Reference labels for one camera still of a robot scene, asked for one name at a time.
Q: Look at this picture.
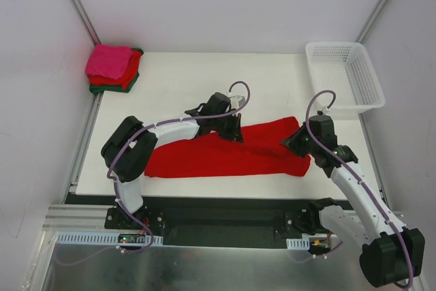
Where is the red t shirt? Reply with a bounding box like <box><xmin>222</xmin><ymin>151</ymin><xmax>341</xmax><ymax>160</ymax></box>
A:
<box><xmin>144</xmin><ymin>117</ymin><xmax>311</xmax><ymax>179</ymax></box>
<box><xmin>89</xmin><ymin>48</ymin><xmax>143</xmax><ymax>91</ymax></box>

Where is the white plastic basket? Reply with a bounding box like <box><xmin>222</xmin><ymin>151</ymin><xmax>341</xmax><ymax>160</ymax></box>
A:
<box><xmin>305</xmin><ymin>42</ymin><xmax>386</xmax><ymax>119</ymax></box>

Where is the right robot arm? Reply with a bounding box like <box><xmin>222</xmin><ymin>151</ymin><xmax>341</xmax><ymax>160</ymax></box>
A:
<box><xmin>281</xmin><ymin>112</ymin><xmax>425</xmax><ymax>288</ymax></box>

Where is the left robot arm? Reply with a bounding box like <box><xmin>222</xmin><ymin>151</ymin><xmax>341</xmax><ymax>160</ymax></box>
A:
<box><xmin>101</xmin><ymin>92</ymin><xmax>247</xmax><ymax>229</ymax></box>

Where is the folded red t shirt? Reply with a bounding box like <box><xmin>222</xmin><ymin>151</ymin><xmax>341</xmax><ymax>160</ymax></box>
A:
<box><xmin>89</xmin><ymin>48</ymin><xmax>143</xmax><ymax>91</ymax></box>

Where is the folded green t shirt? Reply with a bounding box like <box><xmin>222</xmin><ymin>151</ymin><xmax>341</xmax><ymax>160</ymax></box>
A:
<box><xmin>89</xmin><ymin>46</ymin><xmax>144</xmax><ymax>94</ymax></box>

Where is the folded pink t shirt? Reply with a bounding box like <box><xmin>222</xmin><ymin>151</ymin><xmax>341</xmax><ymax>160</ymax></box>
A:
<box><xmin>85</xmin><ymin>44</ymin><xmax>132</xmax><ymax>80</ymax></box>

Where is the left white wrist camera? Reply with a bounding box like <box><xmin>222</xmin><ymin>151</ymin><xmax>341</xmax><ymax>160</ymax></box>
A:
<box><xmin>229</xmin><ymin>95</ymin><xmax>246</xmax><ymax>111</ymax></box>

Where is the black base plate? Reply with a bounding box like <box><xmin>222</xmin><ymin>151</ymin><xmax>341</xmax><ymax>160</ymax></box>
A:
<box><xmin>104</xmin><ymin>197</ymin><xmax>328</xmax><ymax>249</ymax></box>

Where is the right grey cable duct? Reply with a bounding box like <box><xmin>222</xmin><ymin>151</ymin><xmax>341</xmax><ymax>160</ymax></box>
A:
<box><xmin>286</xmin><ymin>237</ymin><xmax>310</xmax><ymax>251</ymax></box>

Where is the grey cable duct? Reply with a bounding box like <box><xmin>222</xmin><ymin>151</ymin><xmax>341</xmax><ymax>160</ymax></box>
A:
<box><xmin>57</xmin><ymin>232</ymin><xmax>164</xmax><ymax>247</ymax></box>
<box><xmin>286</xmin><ymin>237</ymin><xmax>310</xmax><ymax>251</ymax></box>

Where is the left grey cable duct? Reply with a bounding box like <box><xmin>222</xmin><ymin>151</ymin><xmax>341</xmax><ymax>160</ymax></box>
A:
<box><xmin>57</xmin><ymin>232</ymin><xmax>164</xmax><ymax>247</ymax></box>

